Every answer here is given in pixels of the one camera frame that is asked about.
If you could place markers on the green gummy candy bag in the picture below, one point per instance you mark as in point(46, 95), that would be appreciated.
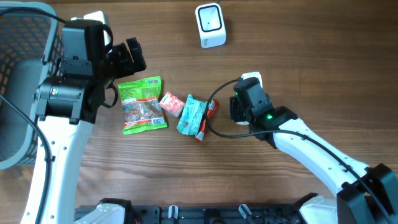
point(140, 104)

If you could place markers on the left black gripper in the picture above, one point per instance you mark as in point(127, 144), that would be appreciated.
point(127, 67)

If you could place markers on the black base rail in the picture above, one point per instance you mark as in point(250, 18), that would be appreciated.
point(269, 214)

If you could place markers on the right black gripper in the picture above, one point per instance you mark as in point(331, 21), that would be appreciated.
point(236, 109)

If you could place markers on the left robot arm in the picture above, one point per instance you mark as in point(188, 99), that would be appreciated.
point(67, 105)

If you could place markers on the mint green wipes pack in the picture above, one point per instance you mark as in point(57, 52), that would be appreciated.
point(191, 117)

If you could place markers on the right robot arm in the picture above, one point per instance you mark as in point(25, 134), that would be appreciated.
point(362, 194)

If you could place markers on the white barcode scanner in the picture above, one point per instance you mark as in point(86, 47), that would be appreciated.
point(211, 25)

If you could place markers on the grey plastic shopping basket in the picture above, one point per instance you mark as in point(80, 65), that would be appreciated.
point(30, 47)

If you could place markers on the red white tissue pack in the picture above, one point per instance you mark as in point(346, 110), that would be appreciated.
point(172, 104)

